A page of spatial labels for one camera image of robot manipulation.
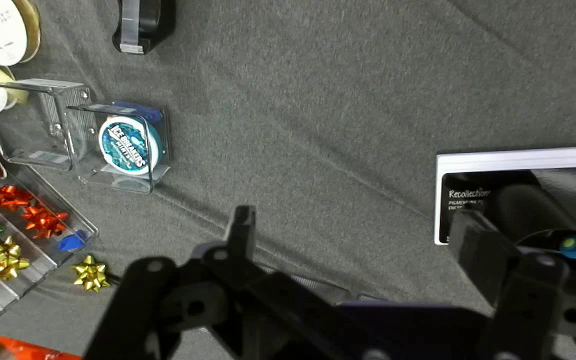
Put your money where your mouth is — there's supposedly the clear tray of bows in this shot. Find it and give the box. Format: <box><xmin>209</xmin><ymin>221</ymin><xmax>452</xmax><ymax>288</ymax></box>
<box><xmin>0</xmin><ymin>159</ymin><xmax>99</xmax><ymax>313</ymax></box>

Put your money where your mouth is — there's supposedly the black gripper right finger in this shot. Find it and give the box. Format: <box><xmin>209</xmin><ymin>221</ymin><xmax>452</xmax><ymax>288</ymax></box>
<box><xmin>448</xmin><ymin>209</ymin><xmax>576</xmax><ymax>360</ymax></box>

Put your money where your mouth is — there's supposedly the red gift bow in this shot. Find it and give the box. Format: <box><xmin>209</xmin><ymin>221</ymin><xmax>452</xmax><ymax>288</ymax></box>
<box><xmin>23</xmin><ymin>203</ymin><xmax>69</xmax><ymax>240</ymax></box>
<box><xmin>0</xmin><ymin>184</ymin><xmax>33</xmax><ymax>209</ymax></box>

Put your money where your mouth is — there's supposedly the gold ribbon spool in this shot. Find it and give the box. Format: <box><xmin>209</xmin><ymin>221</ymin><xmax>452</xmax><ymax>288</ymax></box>
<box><xmin>0</xmin><ymin>0</ymin><xmax>43</xmax><ymax>65</ymax></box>

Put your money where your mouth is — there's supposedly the white box with silver rim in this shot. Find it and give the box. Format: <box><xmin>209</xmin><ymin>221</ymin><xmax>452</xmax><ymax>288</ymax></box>
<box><xmin>435</xmin><ymin>146</ymin><xmax>576</xmax><ymax>245</ymax></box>

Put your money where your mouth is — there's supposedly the gold gift bow on table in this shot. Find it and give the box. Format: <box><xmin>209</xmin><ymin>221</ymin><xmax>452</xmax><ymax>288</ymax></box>
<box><xmin>74</xmin><ymin>253</ymin><xmax>111</xmax><ymax>292</ymax></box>

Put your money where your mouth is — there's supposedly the blue gift bow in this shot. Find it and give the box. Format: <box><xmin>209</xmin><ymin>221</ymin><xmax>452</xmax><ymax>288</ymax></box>
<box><xmin>59</xmin><ymin>229</ymin><xmax>89</xmax><ymax>251</ymax></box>

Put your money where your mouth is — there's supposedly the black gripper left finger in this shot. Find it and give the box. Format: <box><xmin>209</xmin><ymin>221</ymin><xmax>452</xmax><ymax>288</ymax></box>
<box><xmin>85</xmin><ymin>205</ymin><xmax>368</xmax><ymax>360</ymax></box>

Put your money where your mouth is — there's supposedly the black tape dispenser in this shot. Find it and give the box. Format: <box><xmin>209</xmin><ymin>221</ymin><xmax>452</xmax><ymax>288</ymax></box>
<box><xmin>113</xmin><ymin>0</ymin><xmax>176</xmax><ymax>56</ymax></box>

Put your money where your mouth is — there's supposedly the blue mint tin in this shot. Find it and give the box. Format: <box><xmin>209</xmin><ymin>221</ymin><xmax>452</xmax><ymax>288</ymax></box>
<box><xmin>99</xmin><ymin>116</ymin><xmax>163</xmax><ymax>175</ymax></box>

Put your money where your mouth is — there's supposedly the gold gift bow in tray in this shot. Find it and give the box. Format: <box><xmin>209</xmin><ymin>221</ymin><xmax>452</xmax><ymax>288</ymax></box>
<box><xmin>0</xmin><ymin>238</ymin><xmax>30</xmax><ymax>280</ymax></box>

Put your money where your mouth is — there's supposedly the clear acrylic display stand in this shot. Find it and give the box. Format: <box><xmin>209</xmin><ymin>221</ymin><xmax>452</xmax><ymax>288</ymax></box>
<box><xmin>0</xmin><ymin>78</ymin><xmax>172</xmax><ymax>191</ymax></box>

